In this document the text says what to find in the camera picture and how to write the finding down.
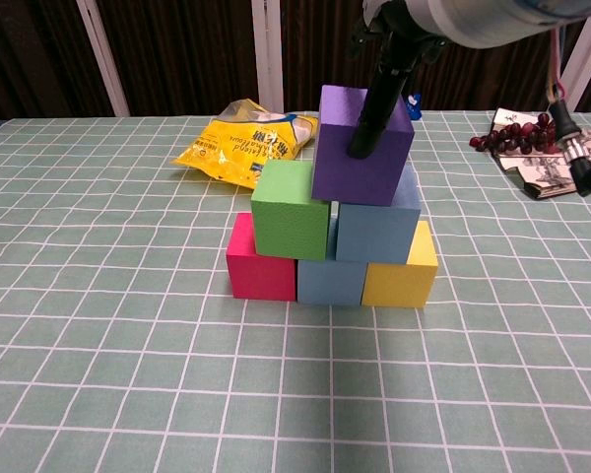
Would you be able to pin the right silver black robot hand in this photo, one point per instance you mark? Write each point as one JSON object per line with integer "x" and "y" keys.
{"x": 389, "y": 84}

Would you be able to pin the purple foam cube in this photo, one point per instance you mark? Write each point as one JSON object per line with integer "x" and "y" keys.
{"x": 354, "y": 172}

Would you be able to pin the light blue foam cube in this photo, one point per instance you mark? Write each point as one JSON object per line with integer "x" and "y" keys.
{"x": 330, "y": 283}
{"x": 374, "y": 231}

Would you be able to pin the green foam cube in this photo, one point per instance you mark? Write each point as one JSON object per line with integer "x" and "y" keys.
{"x": 288, "y": 226}

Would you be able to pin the yellow foam cube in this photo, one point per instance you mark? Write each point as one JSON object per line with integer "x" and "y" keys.
{"x": 399, "y": 286}

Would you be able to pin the red foam cube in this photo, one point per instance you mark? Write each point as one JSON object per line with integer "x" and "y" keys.
{"x": 261, "y": 278}

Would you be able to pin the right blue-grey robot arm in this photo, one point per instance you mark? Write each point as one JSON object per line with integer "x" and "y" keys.
{"x": 492, "y": 22}

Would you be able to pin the blue cookie packet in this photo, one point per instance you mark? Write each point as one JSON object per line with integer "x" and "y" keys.
{"x": 413, "y": 106}

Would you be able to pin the dark red grape bunch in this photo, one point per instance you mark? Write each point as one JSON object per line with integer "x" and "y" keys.
{"x": 512, "y": 138}

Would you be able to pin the yellow snack bag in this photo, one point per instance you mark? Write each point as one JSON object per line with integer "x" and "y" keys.
{"x": 231, "y": 148}

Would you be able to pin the painted paper folding fan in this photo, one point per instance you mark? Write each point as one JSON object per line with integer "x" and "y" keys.
{"x": 542, "y": 172}

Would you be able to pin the green checkered tablecloth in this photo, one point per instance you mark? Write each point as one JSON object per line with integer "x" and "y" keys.
{"x": 295, "y": 394}

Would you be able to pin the white metal frame post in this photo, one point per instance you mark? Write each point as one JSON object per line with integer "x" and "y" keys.
{"x": 583, "y": 64}
{"x": 103, "y": 59}
{"x": 267, "y": 54}

